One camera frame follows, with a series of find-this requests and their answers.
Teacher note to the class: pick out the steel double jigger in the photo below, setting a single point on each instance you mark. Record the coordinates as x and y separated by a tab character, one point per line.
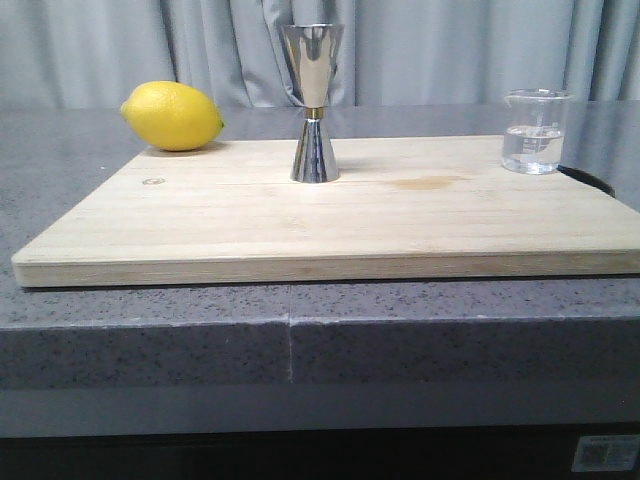
313	105

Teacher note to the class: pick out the clear glass beaker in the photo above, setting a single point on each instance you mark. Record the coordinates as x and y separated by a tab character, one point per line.
534	137

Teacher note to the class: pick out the wooden cutting board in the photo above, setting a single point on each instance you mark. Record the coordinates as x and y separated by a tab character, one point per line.
414	207

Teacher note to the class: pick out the yellow lemon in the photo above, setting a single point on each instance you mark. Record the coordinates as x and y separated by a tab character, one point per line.
172	116

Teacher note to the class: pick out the grey curtain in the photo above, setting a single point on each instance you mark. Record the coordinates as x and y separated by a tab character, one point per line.
92	54

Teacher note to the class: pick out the white QR label sticker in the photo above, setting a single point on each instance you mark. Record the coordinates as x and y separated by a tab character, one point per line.
606	453

